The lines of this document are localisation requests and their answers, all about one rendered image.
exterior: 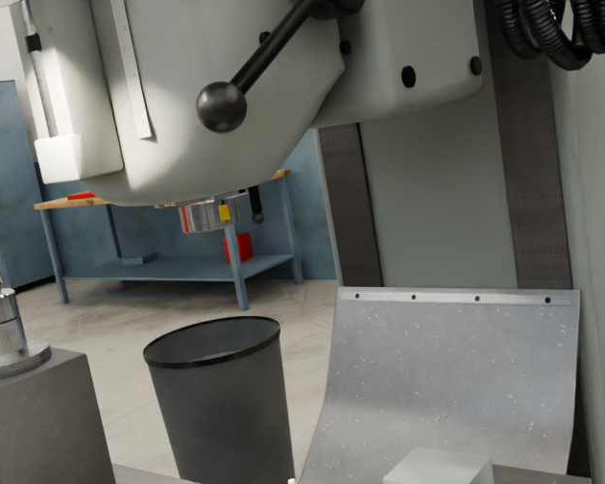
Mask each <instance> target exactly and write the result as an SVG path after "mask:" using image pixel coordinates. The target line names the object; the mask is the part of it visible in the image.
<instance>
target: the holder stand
mask: <svg viewBox="0 0 605 484"><path fill-rule="evenodd" d="M27 344H28V349H27V351H25V352H24V353H22V354H20V355H18V356H16V357H13V358H10V359H6V360H2V361H0V484H116V481H115V477H114V472H113V468H112V464H111V460H110V456H109V448H108V444H107V439H106V435H105V431H104V427H103V423H102V418H101V414H100V410H99V405H98V401H97V398H96V393H95V389H94V384H93V380H92V376H91V371H90V368H89V363H88V359H87V356H86V354H85V353H82V352H77V351H68V350H63V349H58V348H53V347H50V344H49V343H48V342H46V341H44V340H29V341H27Z"/></svg>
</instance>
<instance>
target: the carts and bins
mask: <svg viewBox="0 0 605 484"><path fill-rule="evenodd" d="M278 327H279V328H278ZM279 335H280V325H279V323H278V321H276V320H274V319H272V318H268V317H262V316H236V317H228V318H221V319H215V320H210V321H205V322H200V323H197V324H194V325H190V326H186V327H181V328H178V329H175V330H173V331H171V332H168V333H166V334H163V335H162V336H160V337H158V338H157V339H155V340H154V341H152V342H151V343H149V344H148V345H147V346H146V347H145V348H144V350H143V353H142V354H143V359H144V361H145V362H146V364H147V365H148V369H149V372H150V376H151V379H152V381H153V385H154V388H155V392H156V395H157V401H158V405H159V408H160V412H161V415H162V418H163V421H164V425H165V428H166V432H167V435H168V439H169V442H170V446H171V449H172V452H173V455H174V459H175V462H176V465H177V469H178V472H179V476H180V479H184V480H188V481H192V482H197V483H201V484H288V480H290V479H295V480H296V475H295V467H294V459H293V450H292V442H291V433H290V424H289V416H288V407H287V399H286V391H285V382H284V373H283V365H282V356H281V348H280V340H279ZM144 355H145V357H144Z"/></svg>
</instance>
